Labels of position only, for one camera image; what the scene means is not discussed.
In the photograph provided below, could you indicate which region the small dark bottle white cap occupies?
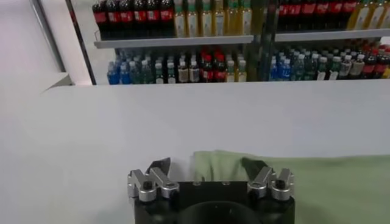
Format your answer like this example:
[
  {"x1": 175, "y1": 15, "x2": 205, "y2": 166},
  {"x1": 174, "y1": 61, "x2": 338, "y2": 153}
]
[
  {"x1": 316, "y1": 57, "x2": 329, "y2": 81},
  {"x1": 328, "y1": 56, "x2": 342, "y2": 81},
  {"x1": 154, "y1": 62, "x2": 166, "y2": 85},
  {"x1": 166, "y1": 62, "x2": 178, "y2": 85}
]

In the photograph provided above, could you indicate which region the yellow tea bottle white cap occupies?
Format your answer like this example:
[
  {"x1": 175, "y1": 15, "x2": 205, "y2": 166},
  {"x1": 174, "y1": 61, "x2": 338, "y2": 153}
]
[
  {"x1": 353, "y1": 0, "x2": 369, "y2": 30},
  {"x1": 368, "y1": 0, "x2": 383, "y2": 30},
  {"x1": 382, "y1": 0, "x2": 390, "y2": 30}
]

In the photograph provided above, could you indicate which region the blue water bottle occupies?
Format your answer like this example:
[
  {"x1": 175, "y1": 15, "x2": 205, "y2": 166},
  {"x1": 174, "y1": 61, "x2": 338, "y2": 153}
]
[
  {"x1": 269, "y1": 59, "x2": 280, "y2": 82},
  {"x1": 119, "y1": 61, "x2": 131, "y2": 85},
  {"x1": 107, "y1": 61, "x2": 120, "y2": 85},
  {"x1": 279, "y1": 58, "x2": 293, "y2": 82}
]

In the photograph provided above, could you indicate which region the grey window frame post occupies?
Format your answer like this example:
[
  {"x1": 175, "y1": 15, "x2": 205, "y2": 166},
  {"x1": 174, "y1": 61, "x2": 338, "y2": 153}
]
[{"x1": 29, "y1": 0, "x2": 67, "y2": 74}]

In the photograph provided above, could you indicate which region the small brown label bottle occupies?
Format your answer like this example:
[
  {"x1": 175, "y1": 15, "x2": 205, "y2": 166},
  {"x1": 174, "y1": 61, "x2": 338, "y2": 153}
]
[
  {"x1": 340, "y1": 54, "x2": 353, "y2": 80},
  {"x1": 188, "y1": 60, "x2": 200, "y2": 83},
  {"x1": 352, "y1": 54, "x2": 366, "y2": 80},
  {"x1": 177, "y1": 60, "x2": 190, "y2": 83}
]

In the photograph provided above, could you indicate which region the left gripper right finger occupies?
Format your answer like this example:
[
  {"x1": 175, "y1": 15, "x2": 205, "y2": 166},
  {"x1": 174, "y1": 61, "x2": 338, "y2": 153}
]
[{"x1": 241, "y1": 157, "x2": 296, "y2": 201}]

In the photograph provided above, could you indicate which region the metal beverage shelf unit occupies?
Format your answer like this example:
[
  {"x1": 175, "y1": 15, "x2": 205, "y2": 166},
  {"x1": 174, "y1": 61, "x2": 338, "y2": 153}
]
[
  {"x1": 258, "y1": 0, "x2": 390, "y2": 83},
  {"x1": 65, "y1": 0, "x2": 269, "y2": 86}
]

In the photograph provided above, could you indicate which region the light green polo shirt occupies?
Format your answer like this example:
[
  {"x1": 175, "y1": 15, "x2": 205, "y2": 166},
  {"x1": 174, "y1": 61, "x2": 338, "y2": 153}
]
[{"x1": 190, "y1": 150, "x2": 390, "y2": 224}]

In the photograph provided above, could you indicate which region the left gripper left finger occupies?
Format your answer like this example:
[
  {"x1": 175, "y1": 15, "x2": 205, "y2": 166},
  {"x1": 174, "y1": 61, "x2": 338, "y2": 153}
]
[{"x1": 127, "y1": 157, "x2": 180, "y2": 203}]

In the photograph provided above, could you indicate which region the large white work table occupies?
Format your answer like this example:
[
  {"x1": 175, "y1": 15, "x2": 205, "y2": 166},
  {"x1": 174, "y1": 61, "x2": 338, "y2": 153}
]
[{"x1": 0, "y1": 79, "x2": 390, "y2": 224}]

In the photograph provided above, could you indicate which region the small cola bottle red cap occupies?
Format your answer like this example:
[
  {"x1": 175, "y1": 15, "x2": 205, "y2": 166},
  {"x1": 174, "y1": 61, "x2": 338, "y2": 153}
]
[
  {"x1": 213, "y1": 54, "x2": 227, "y2": 83},
  {"x1": 364, "y1": 48, "x2": 376, "y2": 79},
  {"x1": 200, "y1": 54, "x2": 214, "y2": 83},
  {"x1": 375, "y1": 47, "x2": 389, "y2": 79}
]

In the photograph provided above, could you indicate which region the green clear bottle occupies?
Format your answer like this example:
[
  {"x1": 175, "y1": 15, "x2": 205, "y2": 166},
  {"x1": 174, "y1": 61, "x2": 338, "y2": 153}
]
[
  {"x1": 140, "y1": 60, "x2": 154, "y2": 85},
  {"x1": 305, "y1": 54, "x2": 317, "y2": 81},
  {"x1": 130, "y1": 60, "x2": 141, "y2": 85},
  {"x1": 292, "y1": 54, "x2": 307, "y2": 82}
]

